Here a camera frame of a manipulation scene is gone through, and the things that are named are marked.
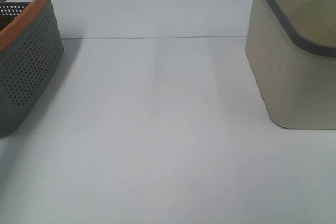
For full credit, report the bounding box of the grey perforated basket orange rim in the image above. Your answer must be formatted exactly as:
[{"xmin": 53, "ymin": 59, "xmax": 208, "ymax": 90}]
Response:
[{"xmin": 1, "ymin": 0, "xmax": 64, "ymax": 137}]

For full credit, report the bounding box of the beige basket grey rim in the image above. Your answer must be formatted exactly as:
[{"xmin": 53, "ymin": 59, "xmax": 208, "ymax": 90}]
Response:
[{"xmin": 245, "ymin": 0, "xmax": 335, "ymax": 130}]

